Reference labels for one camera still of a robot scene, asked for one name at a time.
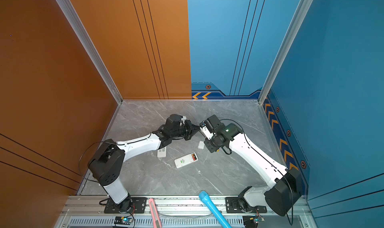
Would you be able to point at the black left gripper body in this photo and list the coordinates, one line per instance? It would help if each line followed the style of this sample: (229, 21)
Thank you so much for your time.
(186, 131)

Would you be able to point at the white battery cover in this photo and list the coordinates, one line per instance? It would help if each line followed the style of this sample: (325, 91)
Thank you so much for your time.
(201, 145)

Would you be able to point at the aluminium corner post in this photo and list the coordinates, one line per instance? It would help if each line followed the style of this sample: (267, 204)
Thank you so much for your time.
(295, 24)
(75, 22)

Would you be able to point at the aluminium corner post right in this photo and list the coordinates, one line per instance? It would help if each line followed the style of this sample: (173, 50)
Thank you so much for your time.
(295, 24)

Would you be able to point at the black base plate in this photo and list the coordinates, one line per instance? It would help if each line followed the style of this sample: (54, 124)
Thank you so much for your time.
(135, 205)
(232, 204)

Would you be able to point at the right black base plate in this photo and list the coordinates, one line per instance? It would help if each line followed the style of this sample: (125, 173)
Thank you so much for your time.
(232, 204)

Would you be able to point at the right green circuit board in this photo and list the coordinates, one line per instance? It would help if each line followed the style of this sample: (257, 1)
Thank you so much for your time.
(252, 221)

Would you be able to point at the green circuit board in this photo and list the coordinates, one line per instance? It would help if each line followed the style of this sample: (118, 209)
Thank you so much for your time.
(124, 222)
(252, 221)

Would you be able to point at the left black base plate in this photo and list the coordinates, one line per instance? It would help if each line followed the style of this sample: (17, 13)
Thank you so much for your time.
(135, 205)

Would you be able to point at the aluminium front rail frame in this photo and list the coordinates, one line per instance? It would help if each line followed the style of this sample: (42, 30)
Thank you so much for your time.
(176, 211)

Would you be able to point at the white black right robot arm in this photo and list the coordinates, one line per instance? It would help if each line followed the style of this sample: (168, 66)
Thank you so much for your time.
(284, 186)

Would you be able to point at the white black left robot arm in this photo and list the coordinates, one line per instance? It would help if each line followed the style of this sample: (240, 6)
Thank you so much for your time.
(107, 162)

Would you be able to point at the blue plastic flashlight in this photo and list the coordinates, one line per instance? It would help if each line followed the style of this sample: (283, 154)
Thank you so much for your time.
(206, 200)

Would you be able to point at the aluminium corner post left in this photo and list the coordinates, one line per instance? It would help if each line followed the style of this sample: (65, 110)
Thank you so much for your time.
(75, 22)

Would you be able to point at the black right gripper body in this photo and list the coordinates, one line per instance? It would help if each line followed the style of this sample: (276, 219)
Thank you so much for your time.
(212, 144)

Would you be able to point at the left green circuit board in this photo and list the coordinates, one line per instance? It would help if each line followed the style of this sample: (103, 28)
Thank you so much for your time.
(124, 222)

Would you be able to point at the white remote with back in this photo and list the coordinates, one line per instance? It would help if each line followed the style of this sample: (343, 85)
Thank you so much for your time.
(186, 160)

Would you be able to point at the pink utility knife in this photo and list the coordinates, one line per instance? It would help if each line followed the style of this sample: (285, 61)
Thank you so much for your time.
(155, 215)

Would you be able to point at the white remote control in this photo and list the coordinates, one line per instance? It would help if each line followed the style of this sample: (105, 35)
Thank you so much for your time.
(162, 153)

